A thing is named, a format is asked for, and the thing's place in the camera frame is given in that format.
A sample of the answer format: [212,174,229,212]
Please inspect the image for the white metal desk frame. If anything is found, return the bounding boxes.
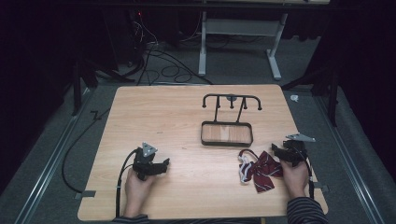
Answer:
[198,11,290,81]

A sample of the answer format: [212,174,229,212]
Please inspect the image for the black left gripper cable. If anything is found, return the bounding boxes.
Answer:
[115,147,140,218]

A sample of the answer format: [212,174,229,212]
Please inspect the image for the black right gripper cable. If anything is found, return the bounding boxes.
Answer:
[297,148,316,200]

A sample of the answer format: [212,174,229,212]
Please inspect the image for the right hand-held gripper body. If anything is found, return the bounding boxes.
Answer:
[281,133,317,167]

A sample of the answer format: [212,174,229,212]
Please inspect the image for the dark red striped bow tie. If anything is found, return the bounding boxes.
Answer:
[237,148,285,193]

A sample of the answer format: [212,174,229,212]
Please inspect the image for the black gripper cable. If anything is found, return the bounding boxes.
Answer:
[115,147,140,218]
[297,148,316,200]

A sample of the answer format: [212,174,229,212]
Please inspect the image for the silver floor rail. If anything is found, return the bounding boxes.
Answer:
[13,88,94,224]
[312,92,387,224]

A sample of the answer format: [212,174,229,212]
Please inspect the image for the person's right hand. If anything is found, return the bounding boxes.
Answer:
[279,159,310,200]

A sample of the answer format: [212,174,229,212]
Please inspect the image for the grey tape piece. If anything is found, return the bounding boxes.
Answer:
[74,189,97,201]
[312,182,330,193]

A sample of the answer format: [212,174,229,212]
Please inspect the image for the person's left hand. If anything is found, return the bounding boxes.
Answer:
[123,168,157,218]

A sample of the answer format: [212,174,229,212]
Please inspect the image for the black metal stand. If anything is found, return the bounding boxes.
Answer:
[70,57,136,118]
[280,66,341,128]

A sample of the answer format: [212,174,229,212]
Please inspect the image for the black metal hanger rack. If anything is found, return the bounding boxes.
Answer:
[200,93,263,148]

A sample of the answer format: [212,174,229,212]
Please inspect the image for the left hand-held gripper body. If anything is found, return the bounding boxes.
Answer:
[132,142,161,182]

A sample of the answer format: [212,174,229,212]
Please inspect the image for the black floor cable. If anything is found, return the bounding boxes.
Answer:
[61,106,112,194]

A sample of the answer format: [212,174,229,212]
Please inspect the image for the tangle of floor cables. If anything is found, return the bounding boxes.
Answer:
[125,12,214,87]

